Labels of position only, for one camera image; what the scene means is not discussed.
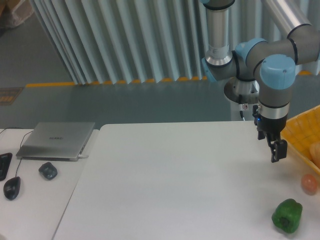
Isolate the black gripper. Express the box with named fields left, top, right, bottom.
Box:
left=252, top=104, right=287, bottom=163

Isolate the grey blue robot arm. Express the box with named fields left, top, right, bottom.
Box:
left=202, top=0, right=320, bottom=163

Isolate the green bell pepper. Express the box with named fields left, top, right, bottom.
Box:
left=271, top=198, right=303, bottom=234

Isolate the yellow woven basket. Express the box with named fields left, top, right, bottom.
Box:
left=280, top=106, right=320, bottom=175

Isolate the round bread in basket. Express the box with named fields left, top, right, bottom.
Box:
left=309, top=142, right=320, bottom=168

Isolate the brown egg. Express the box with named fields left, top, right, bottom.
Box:
left=300, top=174, right=318, bottom=196

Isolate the white usb plug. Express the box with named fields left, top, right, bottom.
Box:
left=78, top=154, right=89, bottom=159

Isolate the grey corrugated partition screen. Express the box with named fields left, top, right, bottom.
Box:
left=27, top=0, right=320, bottom=86

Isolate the silver closed laptop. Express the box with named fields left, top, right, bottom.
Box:
left=16, top=122, right=95, bottom=162

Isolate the black earbuds case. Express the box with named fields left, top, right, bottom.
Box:
left=38, top=162, right=58, bottom=181

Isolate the black computer mouse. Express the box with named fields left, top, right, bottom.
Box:
left=3, top=176, right=21, bottom=201

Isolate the black keyboard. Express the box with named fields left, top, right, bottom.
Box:
left=0, top=152, right=13, bottom=181

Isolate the brown cardboard box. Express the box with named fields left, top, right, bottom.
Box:
left=0, top=0, right=34, bottom=36

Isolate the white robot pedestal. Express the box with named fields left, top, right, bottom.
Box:
left=230, top=81, right=261, bottom=122

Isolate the robot base cable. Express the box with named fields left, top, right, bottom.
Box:
left=237, top=94, right=246, bottom=122

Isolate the black mouse cable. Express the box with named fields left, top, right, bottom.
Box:
left=0, top=126, right=37, bottom=178

